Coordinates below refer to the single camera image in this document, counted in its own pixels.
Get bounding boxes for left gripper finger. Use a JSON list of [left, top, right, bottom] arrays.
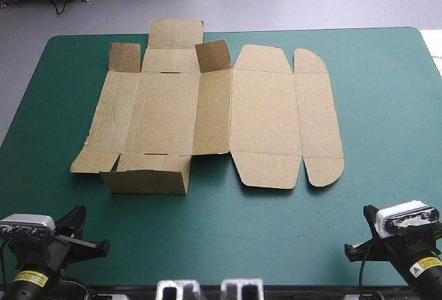
[[64, 237, 111, 263], [54, 205, 88, 238]]

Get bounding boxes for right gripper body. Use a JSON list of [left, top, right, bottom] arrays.
[[373, 222, 442, 265]]

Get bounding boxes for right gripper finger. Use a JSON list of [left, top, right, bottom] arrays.
[[344, 238, 381, 263], [363, 204, 381, 237]]

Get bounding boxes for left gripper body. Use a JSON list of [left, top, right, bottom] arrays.
[[7, 233, 77, 275]]

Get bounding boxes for brown cardboard box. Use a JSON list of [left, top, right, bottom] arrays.
[[70, 19, 346, 196]]

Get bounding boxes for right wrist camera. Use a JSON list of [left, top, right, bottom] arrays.
[[375, 200, 441, 239]]

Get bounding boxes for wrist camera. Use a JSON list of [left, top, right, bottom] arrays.
[[0, 213, 57, 243], [375, 200, 441, 239]]

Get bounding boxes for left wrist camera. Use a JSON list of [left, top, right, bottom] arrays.
[[0, 213, 57, 243]]

